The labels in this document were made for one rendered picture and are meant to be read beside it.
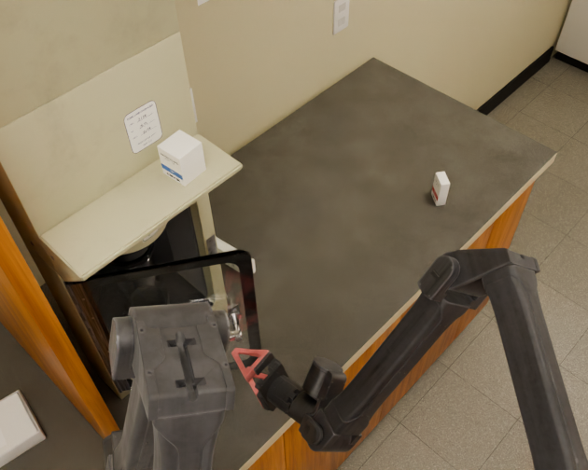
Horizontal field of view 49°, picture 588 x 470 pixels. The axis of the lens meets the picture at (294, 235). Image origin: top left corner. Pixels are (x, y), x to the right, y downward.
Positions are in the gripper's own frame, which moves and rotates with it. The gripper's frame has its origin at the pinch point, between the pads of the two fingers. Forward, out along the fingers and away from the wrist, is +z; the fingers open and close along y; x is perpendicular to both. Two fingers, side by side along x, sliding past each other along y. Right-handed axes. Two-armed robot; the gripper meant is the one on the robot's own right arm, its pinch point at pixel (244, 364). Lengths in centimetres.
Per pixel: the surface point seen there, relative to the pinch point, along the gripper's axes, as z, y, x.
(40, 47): 10, 71, -2
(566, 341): -25, -132, -111
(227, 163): 4.2, 39.5, -16.9
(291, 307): 11.5, -18.3, -22.1
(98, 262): 4.0, 43.1, 9.7
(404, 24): 59, -25, -139
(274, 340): 8.4, -17.5, -12.5
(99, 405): 12.1, 9.0, 23.8
